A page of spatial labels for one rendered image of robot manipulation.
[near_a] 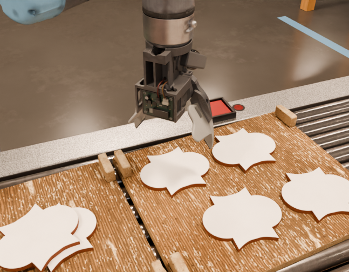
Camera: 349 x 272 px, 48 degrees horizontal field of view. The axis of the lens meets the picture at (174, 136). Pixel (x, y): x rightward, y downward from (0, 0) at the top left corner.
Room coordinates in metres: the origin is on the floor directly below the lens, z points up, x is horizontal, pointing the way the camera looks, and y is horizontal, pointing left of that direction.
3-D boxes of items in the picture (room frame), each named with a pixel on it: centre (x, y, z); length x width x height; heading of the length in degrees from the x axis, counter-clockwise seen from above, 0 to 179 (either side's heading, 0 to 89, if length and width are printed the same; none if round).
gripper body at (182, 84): (0.55, 0.01, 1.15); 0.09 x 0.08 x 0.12; 156
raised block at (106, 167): (0.57, 0.13, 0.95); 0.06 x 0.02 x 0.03; 25
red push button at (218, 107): (0.80, -0.10, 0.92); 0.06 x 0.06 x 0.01; 21
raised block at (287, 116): (0.74, -0.25, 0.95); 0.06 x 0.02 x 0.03; 25
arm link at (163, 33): (0.56, 0.01, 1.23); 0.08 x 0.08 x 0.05
